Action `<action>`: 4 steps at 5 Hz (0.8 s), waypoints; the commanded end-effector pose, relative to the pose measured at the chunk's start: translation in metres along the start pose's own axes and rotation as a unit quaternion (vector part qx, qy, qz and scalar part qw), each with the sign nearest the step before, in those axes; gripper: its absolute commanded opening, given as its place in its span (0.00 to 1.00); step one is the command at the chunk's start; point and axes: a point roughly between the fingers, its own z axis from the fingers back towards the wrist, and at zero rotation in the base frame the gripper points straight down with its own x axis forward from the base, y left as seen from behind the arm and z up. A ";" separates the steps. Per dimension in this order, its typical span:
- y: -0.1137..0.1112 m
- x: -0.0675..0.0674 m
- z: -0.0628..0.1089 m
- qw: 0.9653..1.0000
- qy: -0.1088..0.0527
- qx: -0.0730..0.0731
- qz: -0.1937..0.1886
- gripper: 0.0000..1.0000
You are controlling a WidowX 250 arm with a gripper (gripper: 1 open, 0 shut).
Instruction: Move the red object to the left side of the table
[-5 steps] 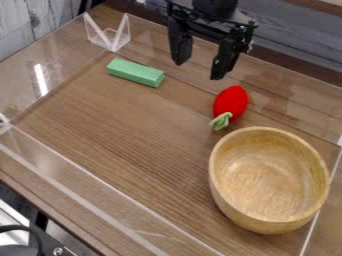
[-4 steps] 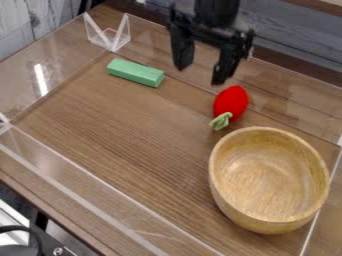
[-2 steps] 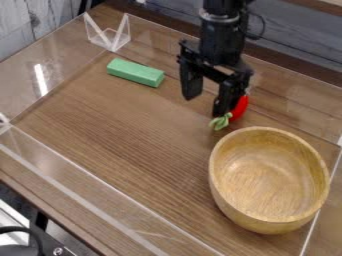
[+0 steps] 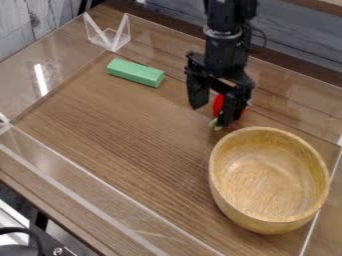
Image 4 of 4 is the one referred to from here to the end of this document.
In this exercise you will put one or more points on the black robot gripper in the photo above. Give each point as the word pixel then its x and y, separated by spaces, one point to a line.
pixel 220 62

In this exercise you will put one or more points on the red plush strawberry toy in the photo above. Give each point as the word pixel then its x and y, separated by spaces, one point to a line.
pixel 216 109

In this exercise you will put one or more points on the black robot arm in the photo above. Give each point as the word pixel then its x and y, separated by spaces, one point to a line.
pixel 228 16

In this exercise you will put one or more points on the green rectangular block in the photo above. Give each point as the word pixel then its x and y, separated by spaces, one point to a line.
pixel 134 72

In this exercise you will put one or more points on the wooden bowl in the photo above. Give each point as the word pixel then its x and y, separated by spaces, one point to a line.
pixel 268 179

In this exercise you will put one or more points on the black metal table clamp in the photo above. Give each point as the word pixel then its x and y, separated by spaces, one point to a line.
pixel 41 240

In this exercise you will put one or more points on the clear acrylic tray wall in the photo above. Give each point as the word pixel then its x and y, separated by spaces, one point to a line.
pixel 108 220

